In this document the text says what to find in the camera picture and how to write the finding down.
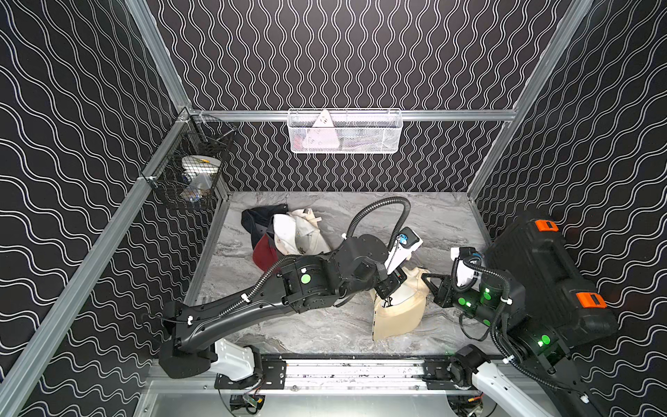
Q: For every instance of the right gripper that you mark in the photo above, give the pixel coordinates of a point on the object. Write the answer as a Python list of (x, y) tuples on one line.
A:
[(441, 294)]

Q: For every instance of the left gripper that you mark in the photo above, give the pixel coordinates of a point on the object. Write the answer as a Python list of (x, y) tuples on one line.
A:
[(393, 284)]

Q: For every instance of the tan baseball cap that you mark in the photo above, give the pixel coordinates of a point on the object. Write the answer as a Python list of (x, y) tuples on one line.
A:
[(406, 310)]

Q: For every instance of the cream baseball cap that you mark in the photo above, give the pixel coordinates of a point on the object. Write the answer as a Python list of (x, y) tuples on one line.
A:
[(308, 238)]

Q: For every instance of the red baseball cap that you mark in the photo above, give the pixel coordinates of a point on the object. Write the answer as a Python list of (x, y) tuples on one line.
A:
[(265, 253)]

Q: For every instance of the navy baseball cap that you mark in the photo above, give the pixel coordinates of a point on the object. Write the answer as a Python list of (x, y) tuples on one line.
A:
[(258, 221)]

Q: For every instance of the white baseball cap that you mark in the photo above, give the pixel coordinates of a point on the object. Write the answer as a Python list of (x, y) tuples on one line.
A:
[(287, 234)]

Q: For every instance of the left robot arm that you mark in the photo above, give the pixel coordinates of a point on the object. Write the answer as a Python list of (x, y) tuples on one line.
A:
[(295, 284)]

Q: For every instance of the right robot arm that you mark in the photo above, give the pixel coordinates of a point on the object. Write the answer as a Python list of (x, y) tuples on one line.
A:
[(536, 350)]

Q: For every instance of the black orange tool case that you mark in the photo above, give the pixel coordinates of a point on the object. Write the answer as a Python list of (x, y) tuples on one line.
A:
[(532, 249)]

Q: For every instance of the pink triangular card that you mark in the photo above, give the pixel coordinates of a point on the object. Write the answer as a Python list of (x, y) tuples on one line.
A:
[(322, 135)]

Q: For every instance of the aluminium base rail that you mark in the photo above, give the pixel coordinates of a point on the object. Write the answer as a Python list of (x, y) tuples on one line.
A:
[(317, 375)]

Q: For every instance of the white wire basket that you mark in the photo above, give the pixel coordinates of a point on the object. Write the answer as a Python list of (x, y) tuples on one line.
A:
[(361, 131)]

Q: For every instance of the black wire basket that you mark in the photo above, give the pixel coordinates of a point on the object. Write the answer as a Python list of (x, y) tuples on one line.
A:
[(197, 135)]

